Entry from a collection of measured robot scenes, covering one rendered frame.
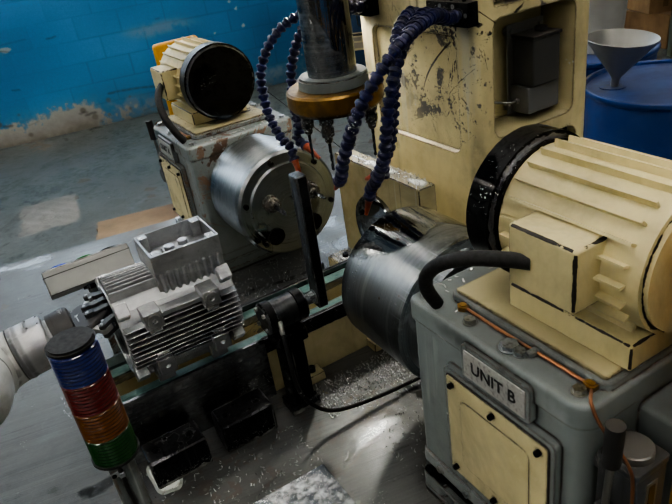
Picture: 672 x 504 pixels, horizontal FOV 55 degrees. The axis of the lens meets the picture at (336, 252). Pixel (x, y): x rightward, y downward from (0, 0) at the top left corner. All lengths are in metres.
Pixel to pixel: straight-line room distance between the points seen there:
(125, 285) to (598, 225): 0.74
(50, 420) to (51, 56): 5.41
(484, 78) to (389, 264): 0.40
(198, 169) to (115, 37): 5.06
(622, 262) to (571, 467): 0.24
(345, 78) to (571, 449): 0.71
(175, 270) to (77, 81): 5.64
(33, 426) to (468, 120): 1.04
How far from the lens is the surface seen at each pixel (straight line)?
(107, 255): 1.38
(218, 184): 1.54
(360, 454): 1.17
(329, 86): 1.17
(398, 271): 0.98
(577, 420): 0.73
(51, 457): 1.38
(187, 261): 1.11
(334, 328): 1.32
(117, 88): 6.71
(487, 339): 0.79
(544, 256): 0.68
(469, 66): 1.20
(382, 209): 1.31
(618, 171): 0.71
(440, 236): 1.00
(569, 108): 1.39
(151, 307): 1.09
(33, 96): 6.72
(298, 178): 1.06
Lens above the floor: 1.64
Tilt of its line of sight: 29 degrees down
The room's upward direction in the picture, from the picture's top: 9 degrees counter-clockwise
